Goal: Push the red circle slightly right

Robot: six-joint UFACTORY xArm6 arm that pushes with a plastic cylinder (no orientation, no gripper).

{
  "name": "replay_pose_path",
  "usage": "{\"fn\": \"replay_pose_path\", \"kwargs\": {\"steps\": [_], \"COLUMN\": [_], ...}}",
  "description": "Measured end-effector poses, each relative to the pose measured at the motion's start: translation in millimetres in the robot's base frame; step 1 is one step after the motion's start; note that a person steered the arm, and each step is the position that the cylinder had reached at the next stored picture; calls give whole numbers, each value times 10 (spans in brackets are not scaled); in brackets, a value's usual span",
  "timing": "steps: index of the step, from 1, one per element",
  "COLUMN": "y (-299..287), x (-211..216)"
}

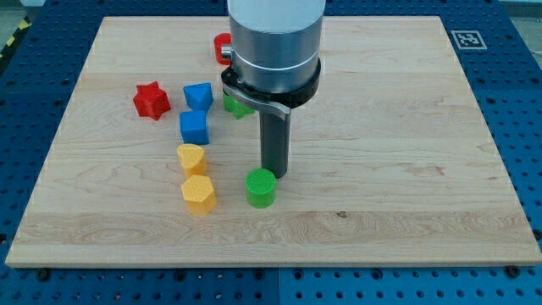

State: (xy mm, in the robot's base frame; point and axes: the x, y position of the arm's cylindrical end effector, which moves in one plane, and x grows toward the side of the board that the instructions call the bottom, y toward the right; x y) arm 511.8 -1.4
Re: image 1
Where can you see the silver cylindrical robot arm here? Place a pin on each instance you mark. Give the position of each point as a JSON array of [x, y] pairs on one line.
[[275, 42]]

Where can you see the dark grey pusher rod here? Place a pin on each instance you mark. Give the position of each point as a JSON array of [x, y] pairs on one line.
[[274, 141]]

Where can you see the green cylinder block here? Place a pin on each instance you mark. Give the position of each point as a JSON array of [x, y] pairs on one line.
[[260, 187]]

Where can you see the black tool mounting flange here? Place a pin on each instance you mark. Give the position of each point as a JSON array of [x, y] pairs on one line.
[[277, 104]]

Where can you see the green star block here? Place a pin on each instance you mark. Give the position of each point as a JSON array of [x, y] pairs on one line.
[[236, 108]]

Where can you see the yellow rounded triangle block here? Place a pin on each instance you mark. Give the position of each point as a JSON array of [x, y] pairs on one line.
[[193, 159]]

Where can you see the yellow hexagon block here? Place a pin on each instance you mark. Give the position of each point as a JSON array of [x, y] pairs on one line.
[[199, 195]]

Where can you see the blue cube block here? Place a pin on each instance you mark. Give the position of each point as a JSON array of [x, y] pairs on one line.
[[193, 127]]

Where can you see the blue triangular block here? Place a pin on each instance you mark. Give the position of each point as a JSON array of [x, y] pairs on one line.
[[199, 96]]

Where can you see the wooden board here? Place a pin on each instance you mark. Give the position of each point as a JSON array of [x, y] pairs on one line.
[[391, 163]]

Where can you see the red cylinder block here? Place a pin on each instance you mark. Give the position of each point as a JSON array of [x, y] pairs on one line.
[[222, 48]]

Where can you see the red star block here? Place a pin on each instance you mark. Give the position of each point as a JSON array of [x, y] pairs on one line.
[[151, 101]]

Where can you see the white fiducial marker tag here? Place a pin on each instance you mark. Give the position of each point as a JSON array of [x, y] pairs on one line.
[[468, 40]]

